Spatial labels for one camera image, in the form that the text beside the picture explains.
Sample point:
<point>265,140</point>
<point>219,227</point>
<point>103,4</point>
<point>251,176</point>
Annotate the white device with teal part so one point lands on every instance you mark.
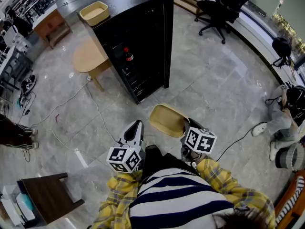
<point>19,204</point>

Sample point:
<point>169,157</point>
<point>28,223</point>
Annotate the person's left forearm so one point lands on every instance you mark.
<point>119,194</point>

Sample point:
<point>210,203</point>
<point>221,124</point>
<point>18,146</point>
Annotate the orange bag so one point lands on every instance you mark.
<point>291,204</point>

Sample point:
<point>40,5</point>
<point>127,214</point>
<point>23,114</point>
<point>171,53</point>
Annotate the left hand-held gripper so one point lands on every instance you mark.
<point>124,157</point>

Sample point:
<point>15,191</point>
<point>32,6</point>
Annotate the person's right forearm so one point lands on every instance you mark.
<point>228,187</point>

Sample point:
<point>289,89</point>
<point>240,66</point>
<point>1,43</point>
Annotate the grey striped knit bag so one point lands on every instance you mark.
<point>289,156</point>

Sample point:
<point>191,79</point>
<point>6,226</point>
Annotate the person's black trouser legs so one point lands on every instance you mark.
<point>157,159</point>

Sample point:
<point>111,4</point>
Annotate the dark wooden stool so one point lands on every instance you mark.
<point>47,197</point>

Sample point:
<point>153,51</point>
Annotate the red-capped dark bottle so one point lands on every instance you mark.
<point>128,55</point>

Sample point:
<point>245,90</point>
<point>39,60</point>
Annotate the person's striped shirt torso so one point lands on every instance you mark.
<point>176,199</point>

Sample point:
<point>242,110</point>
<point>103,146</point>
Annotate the grey metal table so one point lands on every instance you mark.
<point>12,63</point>

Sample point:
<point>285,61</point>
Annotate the black office chair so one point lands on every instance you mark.
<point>221,8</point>

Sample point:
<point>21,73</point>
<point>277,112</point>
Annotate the round light wooden table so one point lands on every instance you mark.
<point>88,57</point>

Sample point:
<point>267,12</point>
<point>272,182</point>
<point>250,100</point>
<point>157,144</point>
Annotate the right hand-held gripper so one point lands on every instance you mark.
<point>200,141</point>

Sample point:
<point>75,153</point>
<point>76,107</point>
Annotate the wooden cabinet with white top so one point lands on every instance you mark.
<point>50,24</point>

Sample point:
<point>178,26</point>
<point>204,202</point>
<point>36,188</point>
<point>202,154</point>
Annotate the black cabinet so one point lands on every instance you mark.
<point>143,32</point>

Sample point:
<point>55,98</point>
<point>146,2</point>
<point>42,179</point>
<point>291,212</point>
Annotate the white power strip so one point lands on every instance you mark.
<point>89,78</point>

